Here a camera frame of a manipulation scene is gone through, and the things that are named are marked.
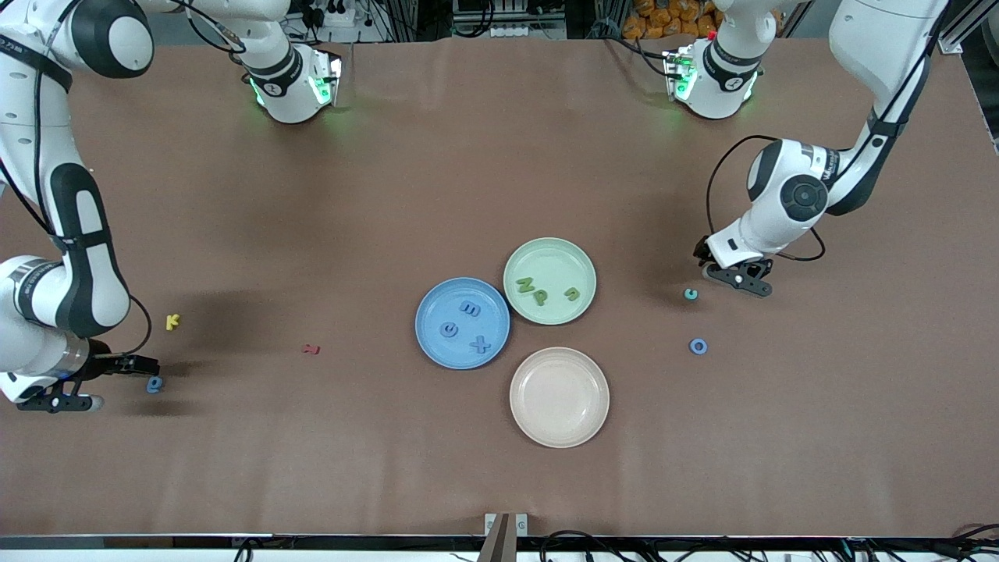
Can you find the green letter N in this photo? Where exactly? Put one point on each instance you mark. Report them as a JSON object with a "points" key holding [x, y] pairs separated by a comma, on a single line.
{"points": [[525, 285]]}

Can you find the brown table cover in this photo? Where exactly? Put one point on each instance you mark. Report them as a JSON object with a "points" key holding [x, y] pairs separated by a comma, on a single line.
{"points": [[468, 172]]}

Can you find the blue plate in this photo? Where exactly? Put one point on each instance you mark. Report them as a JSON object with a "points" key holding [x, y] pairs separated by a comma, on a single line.
{"points": [[445, 355]]}

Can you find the beige plate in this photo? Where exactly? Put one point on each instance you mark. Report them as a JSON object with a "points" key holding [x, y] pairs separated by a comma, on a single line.
{"points": [[559, 396]]}

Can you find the yellow letter K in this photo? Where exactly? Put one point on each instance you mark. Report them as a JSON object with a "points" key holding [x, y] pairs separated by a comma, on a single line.
{"points": [[172, 321]]}

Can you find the white power strip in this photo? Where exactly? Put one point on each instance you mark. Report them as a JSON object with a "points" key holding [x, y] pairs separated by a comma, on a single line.
{"points": [[527, 30], [337, 17]]}

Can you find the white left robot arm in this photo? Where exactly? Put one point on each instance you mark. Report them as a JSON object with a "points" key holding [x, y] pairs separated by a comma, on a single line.
{"points": [[866, 47]]}

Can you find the blue letter X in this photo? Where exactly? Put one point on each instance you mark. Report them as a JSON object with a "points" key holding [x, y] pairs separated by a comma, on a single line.
{"points": [[481, 344]]}

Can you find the green plate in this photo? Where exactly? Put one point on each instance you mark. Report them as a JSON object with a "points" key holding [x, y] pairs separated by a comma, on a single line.
{"points": [[549, 257]]}

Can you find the blue letter Q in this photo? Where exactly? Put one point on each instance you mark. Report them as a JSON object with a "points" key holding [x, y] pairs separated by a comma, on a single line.
{"points": [[150, 385]]}

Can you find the orange fruit pile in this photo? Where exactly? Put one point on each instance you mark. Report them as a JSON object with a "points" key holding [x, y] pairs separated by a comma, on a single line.
{"points": [[663, 19]]}

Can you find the blue letter E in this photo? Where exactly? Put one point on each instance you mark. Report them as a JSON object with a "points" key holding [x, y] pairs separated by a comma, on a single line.
{"points": [[469, 310]]}

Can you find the green letter P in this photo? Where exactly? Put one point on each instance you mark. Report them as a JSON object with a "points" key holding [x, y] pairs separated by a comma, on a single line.
{"points": [[538, 297]]}

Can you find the aluminium frame rail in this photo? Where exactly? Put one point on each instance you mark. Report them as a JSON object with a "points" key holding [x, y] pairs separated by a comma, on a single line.
{"points": [[956, 39]]}

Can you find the blue letter O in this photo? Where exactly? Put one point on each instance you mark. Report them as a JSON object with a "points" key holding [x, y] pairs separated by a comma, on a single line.
{"points": [[691, 346]]}

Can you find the blue letter G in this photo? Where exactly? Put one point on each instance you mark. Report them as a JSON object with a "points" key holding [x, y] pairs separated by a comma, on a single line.
{"points": [[442, 329]]}

